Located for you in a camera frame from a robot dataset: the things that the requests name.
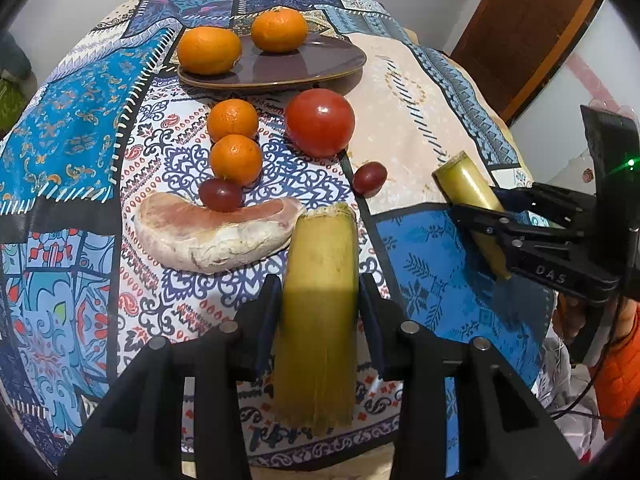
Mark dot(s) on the blue patchwork bedspread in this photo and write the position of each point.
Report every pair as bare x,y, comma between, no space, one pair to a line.
114,124

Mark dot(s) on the red tomato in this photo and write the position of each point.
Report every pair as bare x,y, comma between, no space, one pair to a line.
320,122

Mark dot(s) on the purple oval plate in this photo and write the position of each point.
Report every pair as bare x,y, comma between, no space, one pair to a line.
318,59

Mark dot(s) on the green bag with clutter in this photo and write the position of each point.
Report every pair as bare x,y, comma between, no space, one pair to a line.
18,82

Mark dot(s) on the brown wooden door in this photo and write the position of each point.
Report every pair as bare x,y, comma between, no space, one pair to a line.
512,48

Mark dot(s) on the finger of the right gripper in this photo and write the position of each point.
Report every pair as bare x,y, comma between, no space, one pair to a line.
556,258
566,208

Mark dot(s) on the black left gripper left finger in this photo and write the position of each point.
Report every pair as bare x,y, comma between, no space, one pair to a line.
135,431

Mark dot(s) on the red grape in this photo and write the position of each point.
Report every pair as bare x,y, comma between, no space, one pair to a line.
220,195
369,179

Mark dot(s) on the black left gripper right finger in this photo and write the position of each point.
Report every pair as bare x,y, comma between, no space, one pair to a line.
503,431

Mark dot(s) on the orange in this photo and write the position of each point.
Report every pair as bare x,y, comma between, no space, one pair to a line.
207,50
279,30
232,116
236,158

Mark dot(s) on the person's hand holding gripper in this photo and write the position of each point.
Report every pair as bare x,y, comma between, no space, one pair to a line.
568,318

